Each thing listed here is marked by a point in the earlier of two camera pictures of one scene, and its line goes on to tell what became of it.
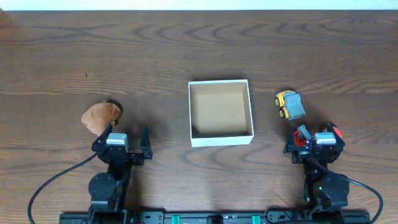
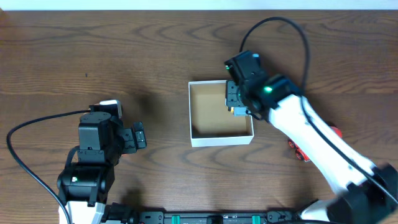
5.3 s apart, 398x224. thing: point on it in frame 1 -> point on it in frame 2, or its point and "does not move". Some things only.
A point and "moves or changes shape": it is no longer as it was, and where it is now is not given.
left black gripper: x=123 y=156 -> x=130 y=140
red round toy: x=339 y=132 does not move
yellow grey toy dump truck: x=291 y=104 moves or changes shape
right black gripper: x=313 y=157 -> x=233 y=95
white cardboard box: x=220 y=112 does not move
